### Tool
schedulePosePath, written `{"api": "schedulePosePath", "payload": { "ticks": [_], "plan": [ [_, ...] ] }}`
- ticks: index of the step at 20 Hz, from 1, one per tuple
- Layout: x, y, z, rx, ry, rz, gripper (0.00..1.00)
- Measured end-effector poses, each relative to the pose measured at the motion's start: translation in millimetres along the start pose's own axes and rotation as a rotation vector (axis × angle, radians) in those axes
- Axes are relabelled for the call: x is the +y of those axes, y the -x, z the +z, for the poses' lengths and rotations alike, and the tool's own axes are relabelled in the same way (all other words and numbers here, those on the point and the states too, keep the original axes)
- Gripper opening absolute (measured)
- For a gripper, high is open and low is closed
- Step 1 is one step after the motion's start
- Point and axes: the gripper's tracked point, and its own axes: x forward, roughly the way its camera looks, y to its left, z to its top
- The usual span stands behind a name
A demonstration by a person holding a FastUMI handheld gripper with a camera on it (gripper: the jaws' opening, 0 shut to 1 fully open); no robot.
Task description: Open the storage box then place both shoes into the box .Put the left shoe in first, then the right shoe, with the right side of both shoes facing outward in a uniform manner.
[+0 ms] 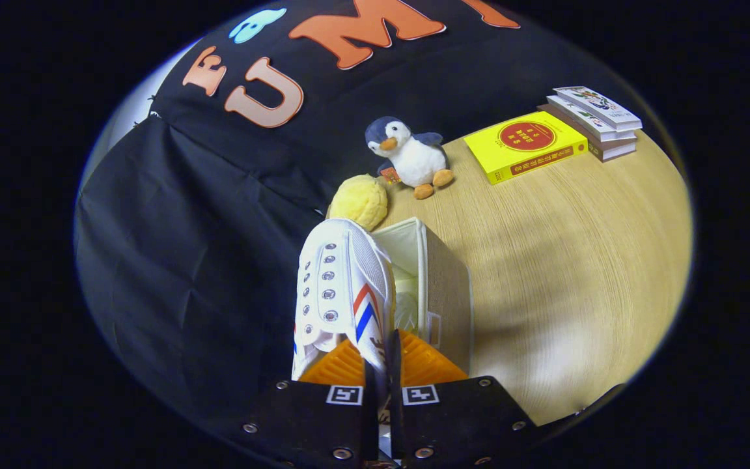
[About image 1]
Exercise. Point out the black backdrop cloth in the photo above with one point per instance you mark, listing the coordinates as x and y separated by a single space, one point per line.
186 260

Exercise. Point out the beige fabric storage box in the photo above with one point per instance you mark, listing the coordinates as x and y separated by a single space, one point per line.
450 293

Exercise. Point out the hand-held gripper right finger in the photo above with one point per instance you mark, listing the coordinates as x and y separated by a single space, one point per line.
396 423

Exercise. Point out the white illustrated book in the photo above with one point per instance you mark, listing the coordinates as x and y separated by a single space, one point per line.
586 120
599 105

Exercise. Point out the yellow book with red circle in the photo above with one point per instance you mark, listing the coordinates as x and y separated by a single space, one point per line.
521 143

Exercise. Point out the penguin plush toy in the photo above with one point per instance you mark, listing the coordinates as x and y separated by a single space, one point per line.
417 159

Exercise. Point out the yellow plush ball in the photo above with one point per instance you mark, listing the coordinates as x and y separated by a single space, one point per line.
359 202

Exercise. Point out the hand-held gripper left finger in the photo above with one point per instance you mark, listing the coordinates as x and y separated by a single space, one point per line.
370 423

